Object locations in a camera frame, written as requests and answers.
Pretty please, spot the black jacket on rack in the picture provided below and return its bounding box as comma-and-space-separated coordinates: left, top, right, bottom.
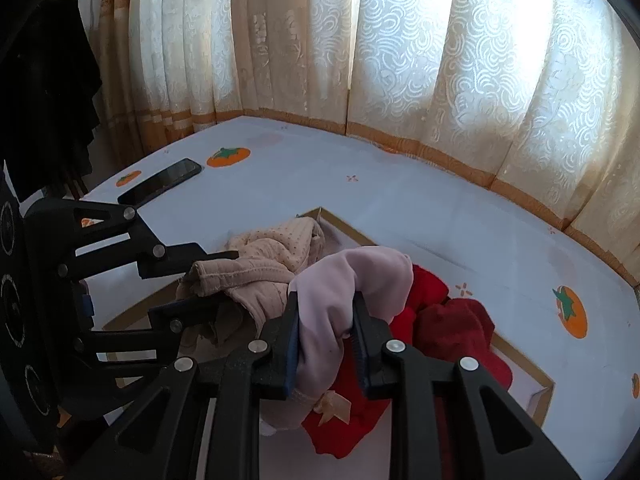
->
1, 0, 102, 202

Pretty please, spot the light pink underwear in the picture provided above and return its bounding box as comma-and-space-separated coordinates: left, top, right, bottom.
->
260, 246, 413, 431

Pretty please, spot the black smartphone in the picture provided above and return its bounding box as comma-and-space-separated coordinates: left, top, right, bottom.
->
117, 158, 203, 208

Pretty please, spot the white persimmon print table cover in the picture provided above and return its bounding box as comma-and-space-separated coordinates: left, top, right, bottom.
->
79, 114, 640, 480

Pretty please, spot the beige pink dotted underwear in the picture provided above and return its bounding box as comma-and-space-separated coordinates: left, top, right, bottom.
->
176, 217, 326, 348

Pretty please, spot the orange cream patterned curtain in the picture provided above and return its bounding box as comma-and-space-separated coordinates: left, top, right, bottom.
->
99, 0, 639, 285

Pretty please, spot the dark red underwear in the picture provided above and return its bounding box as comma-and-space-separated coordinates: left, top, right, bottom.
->
413, 298, 513, 390

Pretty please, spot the bright red underwear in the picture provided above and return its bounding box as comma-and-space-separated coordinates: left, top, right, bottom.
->
303, 264, 449, 460

